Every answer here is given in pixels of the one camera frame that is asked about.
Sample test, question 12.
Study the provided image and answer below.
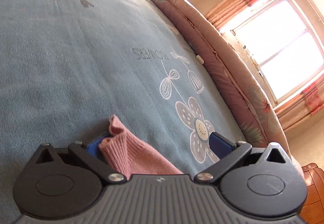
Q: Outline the pink and cream sweater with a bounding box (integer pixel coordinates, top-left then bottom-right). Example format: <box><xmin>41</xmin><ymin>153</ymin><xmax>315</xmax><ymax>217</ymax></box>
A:
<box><xmin>99</xmin><ymin>115</ymin><xmax>182</xmax><ymax>179</ymax></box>

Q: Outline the folded pink floral quilt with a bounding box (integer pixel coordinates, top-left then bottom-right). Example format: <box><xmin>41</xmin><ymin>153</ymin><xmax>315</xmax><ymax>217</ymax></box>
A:
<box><xmin>143</xmin><ymin>0</ymin><xmax>304</xmax><ymax>179</ymax></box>

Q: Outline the orange patterned right curtain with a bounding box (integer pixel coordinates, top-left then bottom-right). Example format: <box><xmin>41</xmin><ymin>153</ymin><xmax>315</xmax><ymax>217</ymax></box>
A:
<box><xmin>275</xmin><ymin>74</ymin><xmax>323</xmax><ymax>131</ymax></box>

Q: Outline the wooden headboard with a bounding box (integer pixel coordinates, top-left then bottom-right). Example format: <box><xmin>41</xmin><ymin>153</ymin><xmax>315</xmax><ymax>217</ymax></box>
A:
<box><xmin>300</xmin><ymin>163</ymin><xmax>324</xmax><ymax>224</ymax></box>

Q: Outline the blue floral bed sheet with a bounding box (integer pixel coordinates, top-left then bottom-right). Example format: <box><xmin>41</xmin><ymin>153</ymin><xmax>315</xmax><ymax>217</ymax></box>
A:
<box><xmin>1</xmin><ymin>0</ymin><xmax>244</xmax><ymax>223</ymax></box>

